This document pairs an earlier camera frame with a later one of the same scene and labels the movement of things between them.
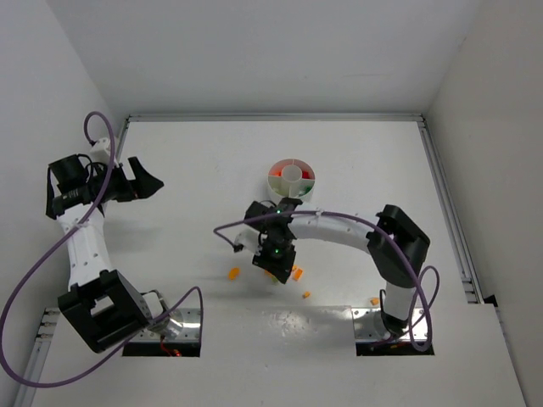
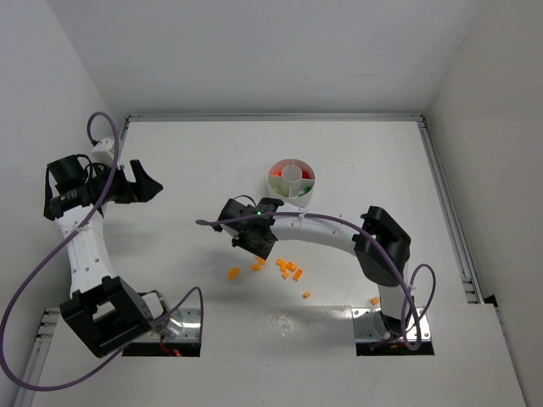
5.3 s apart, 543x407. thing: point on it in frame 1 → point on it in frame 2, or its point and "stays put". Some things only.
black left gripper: x=125 y=182 stays put
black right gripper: x=274 y=263 → x=248 y=239
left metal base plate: x=189 y=331 stays put
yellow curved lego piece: x=233 y=272 stays put
